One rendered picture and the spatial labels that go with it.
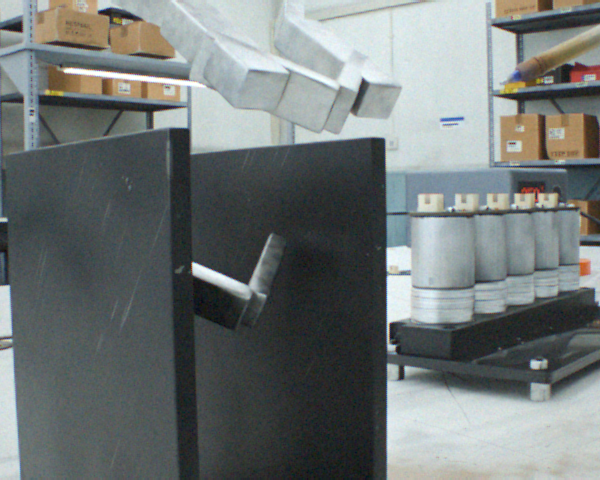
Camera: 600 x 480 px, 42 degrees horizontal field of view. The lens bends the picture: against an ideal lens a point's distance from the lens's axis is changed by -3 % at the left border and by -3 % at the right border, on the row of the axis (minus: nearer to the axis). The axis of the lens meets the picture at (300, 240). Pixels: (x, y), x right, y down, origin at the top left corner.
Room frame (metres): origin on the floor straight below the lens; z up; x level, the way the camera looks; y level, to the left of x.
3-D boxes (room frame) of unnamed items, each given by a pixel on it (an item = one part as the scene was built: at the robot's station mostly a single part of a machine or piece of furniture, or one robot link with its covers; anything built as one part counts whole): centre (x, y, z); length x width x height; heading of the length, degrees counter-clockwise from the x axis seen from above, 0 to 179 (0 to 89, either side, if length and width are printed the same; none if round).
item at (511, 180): (0.91, -0.21, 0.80); 0.15 x 0.12 x 0.10; 40
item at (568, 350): (0.33, -0.10, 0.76); 0.16 x 0.07 x 0.01; 140
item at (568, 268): (0.39, -0.13, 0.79); 0.02 x 0.02 x 0.05
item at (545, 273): (0.37, -0.11, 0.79); 0.02 x 0.02 x 0.05
